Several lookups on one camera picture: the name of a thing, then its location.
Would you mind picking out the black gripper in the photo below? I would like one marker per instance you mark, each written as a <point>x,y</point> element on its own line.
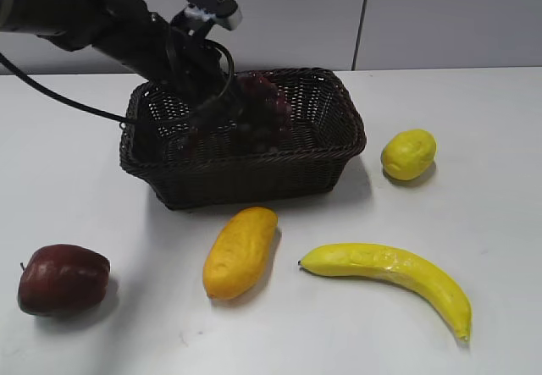
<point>179,55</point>

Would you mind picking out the dark purple grape bunch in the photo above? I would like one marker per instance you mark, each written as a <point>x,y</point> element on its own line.
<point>255,111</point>

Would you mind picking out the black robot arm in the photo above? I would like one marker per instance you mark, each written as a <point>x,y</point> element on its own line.
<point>109,26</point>

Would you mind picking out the black wicker basket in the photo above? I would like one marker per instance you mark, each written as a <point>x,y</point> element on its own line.
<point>324,133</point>

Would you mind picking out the orange mango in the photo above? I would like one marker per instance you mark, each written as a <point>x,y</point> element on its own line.
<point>240,254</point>

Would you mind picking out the yellow lemon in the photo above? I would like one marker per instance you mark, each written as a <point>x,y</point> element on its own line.
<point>409,154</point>

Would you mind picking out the yellow banana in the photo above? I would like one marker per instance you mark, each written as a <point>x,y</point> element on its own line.
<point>399,267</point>

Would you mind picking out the red apple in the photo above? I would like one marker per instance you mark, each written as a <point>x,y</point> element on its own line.
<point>62,280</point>

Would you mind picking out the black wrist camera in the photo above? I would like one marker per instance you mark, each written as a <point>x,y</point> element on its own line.
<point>198,17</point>

